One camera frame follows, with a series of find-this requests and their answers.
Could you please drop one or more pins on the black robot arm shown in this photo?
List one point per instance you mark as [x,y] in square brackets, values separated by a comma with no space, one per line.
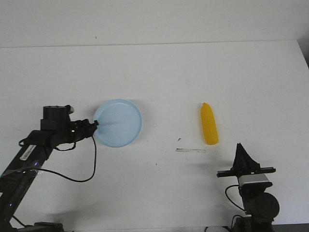
[21,172]
[260,208]

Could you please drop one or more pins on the yellow toy corn cob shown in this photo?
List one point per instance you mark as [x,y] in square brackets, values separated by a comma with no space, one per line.
[208,123]

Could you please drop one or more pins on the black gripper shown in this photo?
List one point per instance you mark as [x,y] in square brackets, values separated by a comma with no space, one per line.
[58,128]
[243,160]

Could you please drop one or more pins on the strip of clear tape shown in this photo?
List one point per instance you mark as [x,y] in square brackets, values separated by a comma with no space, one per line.
[190,150]

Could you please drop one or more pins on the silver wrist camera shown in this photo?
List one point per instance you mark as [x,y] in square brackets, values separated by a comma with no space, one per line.
[259,179]
[69,109]

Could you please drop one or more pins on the light blue round plate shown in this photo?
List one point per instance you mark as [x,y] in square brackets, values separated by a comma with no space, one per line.
[119,123]

